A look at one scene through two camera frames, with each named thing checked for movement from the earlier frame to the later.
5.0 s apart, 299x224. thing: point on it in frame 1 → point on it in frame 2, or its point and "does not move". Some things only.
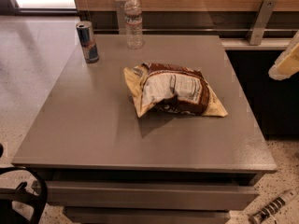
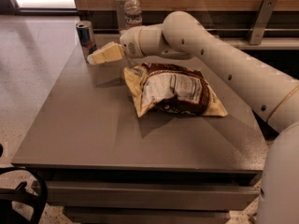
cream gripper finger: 287,64 → 135,42
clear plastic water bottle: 134,19 does not move
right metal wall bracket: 263,17 does not move
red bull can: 88,41 does not move
